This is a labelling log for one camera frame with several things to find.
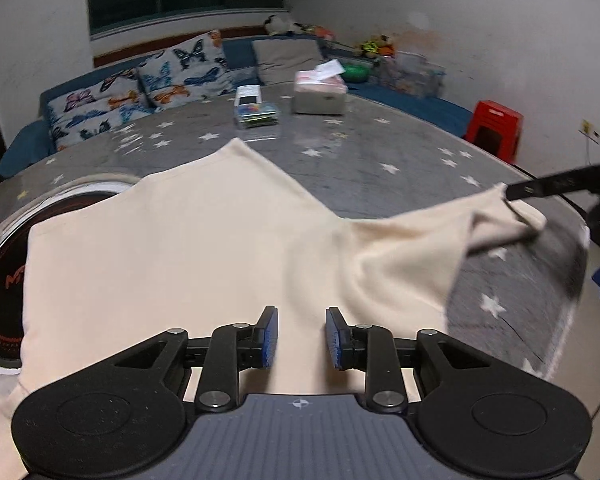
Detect cream shirt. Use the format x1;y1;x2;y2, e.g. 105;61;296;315
0;137;548;480

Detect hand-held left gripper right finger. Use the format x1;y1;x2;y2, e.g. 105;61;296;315
325;307;492;414

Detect clear plastic box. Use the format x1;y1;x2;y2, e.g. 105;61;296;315
233;101;281;129

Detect yellow and green plush toys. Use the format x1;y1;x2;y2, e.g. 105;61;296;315
359;35;397;59

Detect grey star-patterned tablecloth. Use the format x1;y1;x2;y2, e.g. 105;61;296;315
0;91;592;411

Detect black and white plush toy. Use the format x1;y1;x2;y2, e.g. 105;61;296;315
264;14;301;37

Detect round built-in induction cooker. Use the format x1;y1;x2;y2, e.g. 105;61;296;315
0;172;133;376

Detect orange plush toy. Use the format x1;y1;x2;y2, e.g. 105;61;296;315
305;24;337;42

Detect clear storage box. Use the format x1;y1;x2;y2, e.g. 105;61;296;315
377;52;446;99

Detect blue sofa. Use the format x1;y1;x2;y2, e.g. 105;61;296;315
0;34;488;181

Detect red plastic stool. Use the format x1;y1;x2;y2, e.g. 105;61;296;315
464;100;525;163

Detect white and pink tissue box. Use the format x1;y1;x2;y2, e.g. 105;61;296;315
292;59;350;116

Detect grey pillow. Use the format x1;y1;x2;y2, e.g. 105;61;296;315
251;39;331;86

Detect green bowl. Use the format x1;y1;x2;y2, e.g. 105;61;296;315
340;61;372;83

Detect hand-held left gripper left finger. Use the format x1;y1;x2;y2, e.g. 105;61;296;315
114;305;281;414

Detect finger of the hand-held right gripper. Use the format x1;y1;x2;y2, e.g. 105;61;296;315
505;159;600;202

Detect butterfly print pillow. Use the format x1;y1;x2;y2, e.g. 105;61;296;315
46;67;157;153
137;30;237;112

